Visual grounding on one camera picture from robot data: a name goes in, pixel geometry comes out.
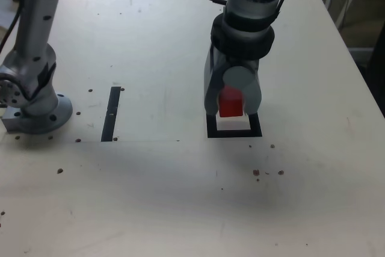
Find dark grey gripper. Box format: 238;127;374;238
203;45;263;117

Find red cube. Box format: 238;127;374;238
218;85;244;119

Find black tape square outline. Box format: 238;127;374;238
206;113;263;139

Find black tape strip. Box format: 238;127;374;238
100;86;122;143

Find dark furniture piece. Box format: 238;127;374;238
368;28;385;95

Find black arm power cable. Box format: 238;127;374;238
0;0;25;54

